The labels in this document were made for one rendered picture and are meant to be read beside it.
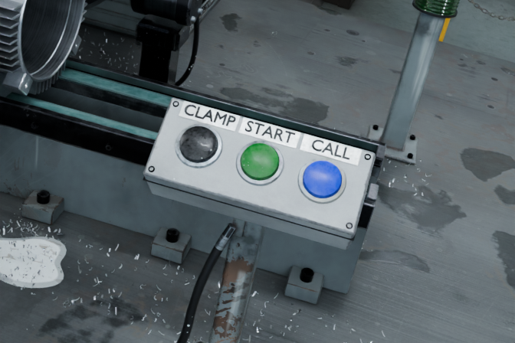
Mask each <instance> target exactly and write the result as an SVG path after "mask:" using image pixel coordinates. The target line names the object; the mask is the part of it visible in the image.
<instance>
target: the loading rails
mask: <svg viewBox="0 0 515 343"><path fill-rule="evenodd" d="M172 98H176V99H180V100H184V101H188V102H191V103H196V104H198V105H202V106H207V107H210V108H213V109H218V110H221V111H224V112H227V113H232V114H235V115H238V116H243V117H246V118H249V119H254V120H257V121H260V122H263V123H268V124H271V125H274V126H279V127H282V128H285V129H290V130H293V131H296V132H302V133H304V134H307V135H311V136H316V137H318V138H321V139H326V140H330V141H333V142H338V143H341V144H344V145H348V146H352V147H355V148H358V149H363V150H366V151H369V152H373V153H375V155H376V159H375V162H374V166H373V169H372V174H371V177H370V180H369V186H368V188H367V192H366V197H365V200H364V203H363V206H362V212H361V215H360V218H359V223H358V227H357V229H356V235H355V238H354V241H352V243H351V244H350V246H349V249H348V250H343V249H340V248H337V247H333V246H330V245H327V244H324V243H319V242H316V241H313V240H309V239H306V238H303V237H298V236H295V235H293V234H288V233H285V232H282V231H279V230H275V229H271V228H269V227H266V228H265V232H264V238H263V241H262V245H261V251H260V255H259V258H258V262H257V268H259V269H262V270H267V271H269V272H272V273H276V274H280V275H282V276H287V277H288V278H287V282H286V286H285V288H284V295H286V296H289V297H292V298H295V299H299V300H302V301H305V302H309V303H312V304H317V303H318V301H319V297H320V293H321V290H322V287H323V288H326V289H331V290H333V291H337V292H341V293H344V294H347V293H348V290H349V285H350V283H351V280H352V277H353V274H354V271H355V268H356V264H357V261H358V259H359V255H360V251H361V249H362V245H363V242H364V240H365V237H366V232H367V230H368V227H369V223H370V221H371V218H372V213H373V211H374V208H375V205H376V198H377V194H378V190H379V186H378V185H377V184H376V182H377V180H378V177H379V173H380V170H381V167H382V163H383V160H384V157H385V150H386V143H384V142H379V141H376V140H373V139H368V138H365V137H362V136H357V135H353V134H351V133H348V132H343V131H339V130H336V129H331V128H328V127H325V126H320V125H317V124H314V123H311V122H306V121H303V120H300V119H295V118H292V117H289V116H284V115H281V114H278V113H272V112H270V111H267V110H263V109H258V108H255V107H253V106H247V105H244V104H241V103H236V102H233V101H230V100H225V99H222V98H219V97H216V96H211V95H208V94H205V93H200V92H197V91H194V90H189V89H186V88H182V87H178V86H174V85H172V84H168V83H163V82H160V81H157V80H152V79H149V78H146V77H141V76H138V75H135V74H132V73H127V72H124V71H121V70H116V69H113V68H109V67H105V66H101V65H99V64H93V63H91V62H87V61H84V60H79V59H76V58H73V57H67V59H66V64H65V70H62V72H61V76H59V75H58V80H54V84H51V87H48V89H47V90H44V92H43V93H42V92H40V93H39V94H37V93H36V94H35V95H34V94H31V93H28V95H27V96H23V95H21V94H18V93H13V92H11V93H10V94H9V95H7V96H6V97H3V96H0V192H4V193H6V194H11V195H14V196H17V197H20V198H24V199H25V200H24V202H23V203H22V204H21V215H22V217H26V218H28V219H32V220H34V221H39V222H41V223H44V224H49V225H52V224H53V223H54V222H55V221H56V220H57V218H58V217H59V216H60V215H61V213H62V212H63V211H68V212H71V213H74V214H78V215H81V216H84V217H89V218H91V219H94V220H97V221H102V222H104V223H107V224H112V225H114V226H118V227H122V228H125V229H127V230H132V231H135V232H138V233H141V234H145V235H148V236H151V237H154V239H153V241H152V243H151V247H150V255H152V256H156V257H158V258H162V259H164V260H170V261H172V262H174V263H179V264H182V262H183V261H184V259H185V257H186V255H187V253H188V251H189V249H190V248H192V249H195V250H199V251H202V252H205V253H210V252H211V251H212V249H213V247H214V245H215V244H216V242H217V240H218V238H219V237H220V236H221V234H222V232H223V231H224V229H225V228H226V227H227V225H228V224H229V223H231V224H232V222H233V217H229V216H227V215H224V214H220V213H216V212H214V211H209V210H206V209H203V208H200V207H196V206H192V205H190V204H185V203H182V202H179V201H174V200H172V199H168V198H164V197H161V196H158V195H155V194H152V193H151V191H150V189H149V186H148V184H147V182H146V181H144V180H143V178H144V174H143V172H144V169H145V167H146V163H147V162H148V159H149V156H150V153H151V151H152V149H153V145H154V143H155V141H156V137H157V135H158V132H159V129H160V127H161V125H162V121H163V119H164V116H165V114H166V110H167V109H168V106H169V103H170V100H171V99H172Z"/></svg>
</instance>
